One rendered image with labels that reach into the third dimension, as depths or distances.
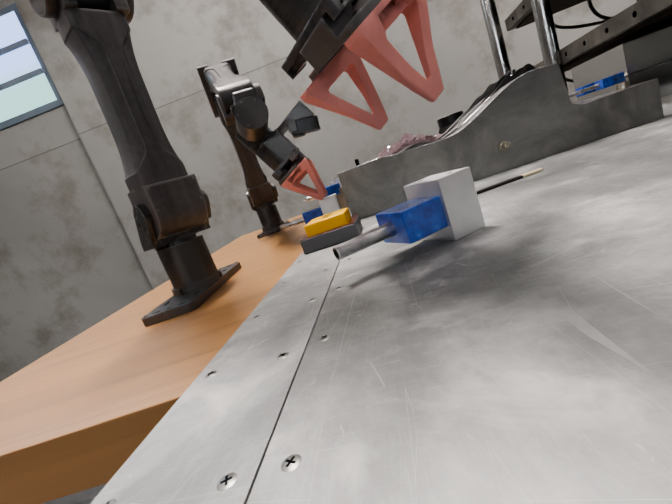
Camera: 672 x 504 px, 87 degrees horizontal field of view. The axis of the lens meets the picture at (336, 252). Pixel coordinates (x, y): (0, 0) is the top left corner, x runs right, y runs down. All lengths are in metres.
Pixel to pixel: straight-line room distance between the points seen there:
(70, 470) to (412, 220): 0.28
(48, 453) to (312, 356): 0.17
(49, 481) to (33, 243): 3.91
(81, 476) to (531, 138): 0.66
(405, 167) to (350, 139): 2.52
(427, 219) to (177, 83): 3.25
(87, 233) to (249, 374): 3.68
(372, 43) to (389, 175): 0.39
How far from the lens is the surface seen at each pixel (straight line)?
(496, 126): 0.65
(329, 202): 0.69
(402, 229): 0.29
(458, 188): 0.31
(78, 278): 4.02
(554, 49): 1.66
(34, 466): 0.30
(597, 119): 0.71
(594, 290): 0.19
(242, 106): 0.65
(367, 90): 0.36
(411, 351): 0.17
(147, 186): 0.48
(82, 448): 0.28
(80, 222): 3.88
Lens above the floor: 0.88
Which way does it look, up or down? 11 degrees down
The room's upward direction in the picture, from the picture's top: 20 degrees counter-clockwise
